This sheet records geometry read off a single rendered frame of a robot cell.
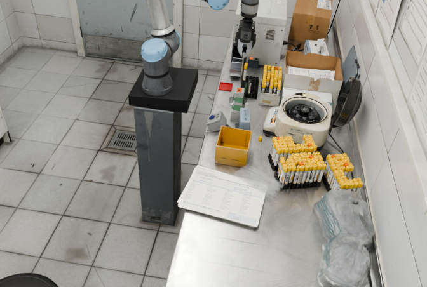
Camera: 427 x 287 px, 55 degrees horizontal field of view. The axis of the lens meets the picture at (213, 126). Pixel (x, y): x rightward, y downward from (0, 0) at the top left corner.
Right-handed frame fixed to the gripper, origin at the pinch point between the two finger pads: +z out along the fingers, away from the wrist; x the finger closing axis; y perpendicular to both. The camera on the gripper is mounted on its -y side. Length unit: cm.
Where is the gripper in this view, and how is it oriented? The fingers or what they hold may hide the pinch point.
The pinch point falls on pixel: (243, 54)
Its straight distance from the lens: 193.8
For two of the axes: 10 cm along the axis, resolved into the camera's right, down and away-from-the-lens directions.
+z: -0.6, 7.7, 6.3
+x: -9.9, -1.2, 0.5
